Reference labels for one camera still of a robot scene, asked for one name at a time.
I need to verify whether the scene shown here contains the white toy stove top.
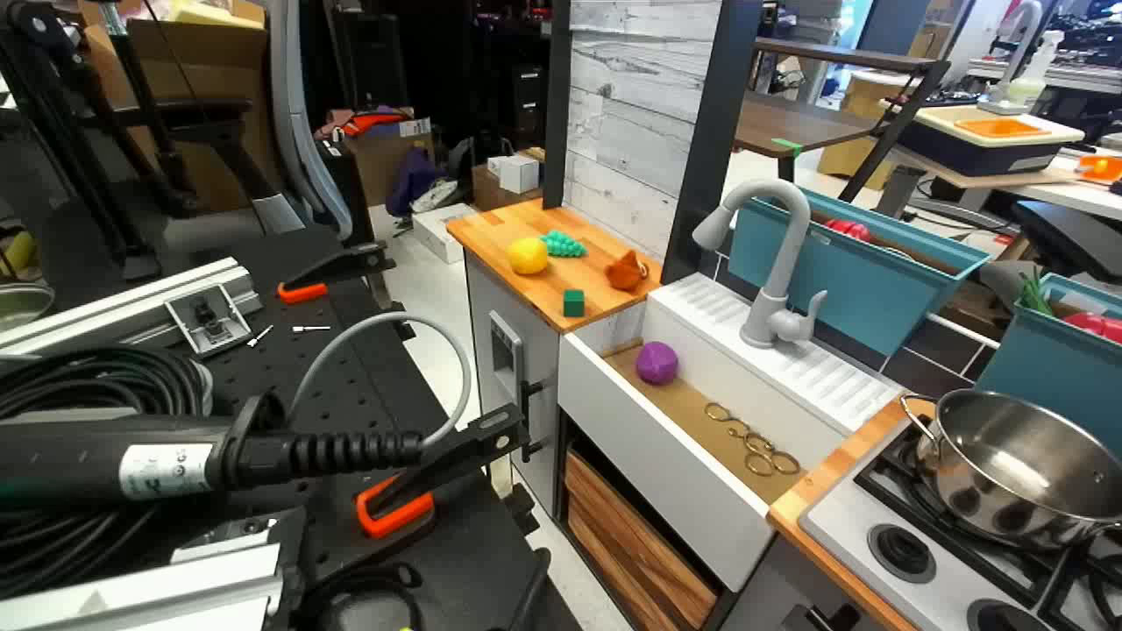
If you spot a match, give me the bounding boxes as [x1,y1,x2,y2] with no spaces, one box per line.
[799,429,1122,631]

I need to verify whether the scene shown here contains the teal storage bin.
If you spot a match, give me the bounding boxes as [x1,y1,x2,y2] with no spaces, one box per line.
[731,187,986,357]
[980,274,1122,453]

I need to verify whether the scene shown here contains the dark folding side table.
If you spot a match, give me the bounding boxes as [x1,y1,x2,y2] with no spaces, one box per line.
[735,38,1079,199]

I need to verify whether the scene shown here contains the cardboard box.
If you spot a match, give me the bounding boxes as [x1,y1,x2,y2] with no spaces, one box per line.
[343,121,432,207]

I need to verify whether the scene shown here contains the white toy sink basin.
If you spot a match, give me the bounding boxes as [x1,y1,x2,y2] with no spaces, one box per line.
[559,274,898,592]

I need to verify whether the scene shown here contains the wooden drawer crate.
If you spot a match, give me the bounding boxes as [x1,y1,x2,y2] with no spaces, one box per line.
[566,453,718,631]

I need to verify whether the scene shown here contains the orange black clamp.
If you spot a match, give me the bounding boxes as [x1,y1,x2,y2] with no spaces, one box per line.
[355,404,526,543]

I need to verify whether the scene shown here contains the teal storage bin left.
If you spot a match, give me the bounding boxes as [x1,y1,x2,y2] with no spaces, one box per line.
[731,187,986,357]

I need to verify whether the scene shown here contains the teal storage bin right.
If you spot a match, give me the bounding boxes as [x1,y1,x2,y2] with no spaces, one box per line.
[980,274,1122,453]

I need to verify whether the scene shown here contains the aluminium extrusion rail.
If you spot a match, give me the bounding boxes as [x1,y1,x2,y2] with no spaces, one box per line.
[0,255,264,357]

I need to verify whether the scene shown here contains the wooden counter top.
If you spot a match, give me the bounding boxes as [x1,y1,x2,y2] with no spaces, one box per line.
[451,199,663,333]

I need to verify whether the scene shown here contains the steel cooking pot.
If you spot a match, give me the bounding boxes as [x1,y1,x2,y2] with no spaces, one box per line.
[903,391,1122,552]

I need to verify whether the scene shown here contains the green plush toy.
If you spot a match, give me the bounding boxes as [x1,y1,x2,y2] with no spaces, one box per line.
[540,232,586,261]

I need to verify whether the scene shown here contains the grey toy faucet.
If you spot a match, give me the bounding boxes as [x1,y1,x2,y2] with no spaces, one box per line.
[690,180,826,350]

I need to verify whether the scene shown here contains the purple plush ball toy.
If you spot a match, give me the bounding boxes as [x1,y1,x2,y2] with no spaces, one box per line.
[635,342,680,385]

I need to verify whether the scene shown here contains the small green cube toy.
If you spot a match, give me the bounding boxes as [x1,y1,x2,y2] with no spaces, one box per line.
[563,287,586,315]

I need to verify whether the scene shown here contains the orange plush toy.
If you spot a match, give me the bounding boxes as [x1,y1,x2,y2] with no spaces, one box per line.
[606,250,650,291]

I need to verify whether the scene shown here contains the grey toy kitchen cabinet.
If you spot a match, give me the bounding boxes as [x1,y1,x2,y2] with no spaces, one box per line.
[466,255,563,517]

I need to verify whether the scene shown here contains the black coiled cables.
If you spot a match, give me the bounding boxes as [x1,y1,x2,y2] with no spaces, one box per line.
[0,343,221,602]

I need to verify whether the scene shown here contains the yellow plush ball toy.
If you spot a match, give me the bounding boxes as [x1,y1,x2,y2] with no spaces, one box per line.
[507,239,552,277]

